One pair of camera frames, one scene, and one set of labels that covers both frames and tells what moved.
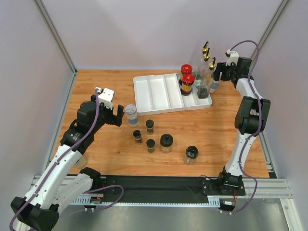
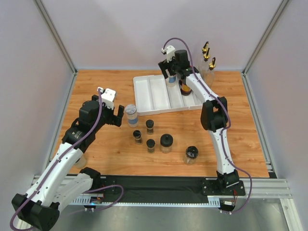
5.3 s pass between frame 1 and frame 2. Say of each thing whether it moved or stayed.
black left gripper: stayed
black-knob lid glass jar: stayed
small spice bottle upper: stayed
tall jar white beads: stayed
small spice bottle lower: stayed
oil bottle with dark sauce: moved
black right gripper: moved
